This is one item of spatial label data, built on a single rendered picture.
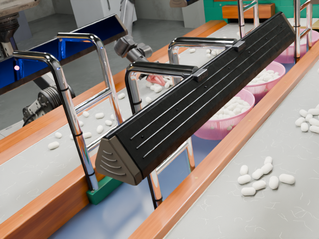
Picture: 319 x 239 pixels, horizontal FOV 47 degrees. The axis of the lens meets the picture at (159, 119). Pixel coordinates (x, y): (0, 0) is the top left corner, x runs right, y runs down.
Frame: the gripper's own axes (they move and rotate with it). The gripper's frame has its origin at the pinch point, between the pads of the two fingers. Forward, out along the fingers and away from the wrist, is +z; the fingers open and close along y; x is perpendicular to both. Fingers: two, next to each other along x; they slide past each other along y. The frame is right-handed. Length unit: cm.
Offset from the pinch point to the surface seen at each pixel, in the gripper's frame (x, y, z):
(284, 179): -43, -41, 51
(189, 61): 4.8, 28.9, -3.2
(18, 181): 4, -71, -1
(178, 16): 209, 356, -140
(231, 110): -20.6, -7.7, 29.1
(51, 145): 5, -54, -6
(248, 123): -32, -20, 36
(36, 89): 225, 94, -146
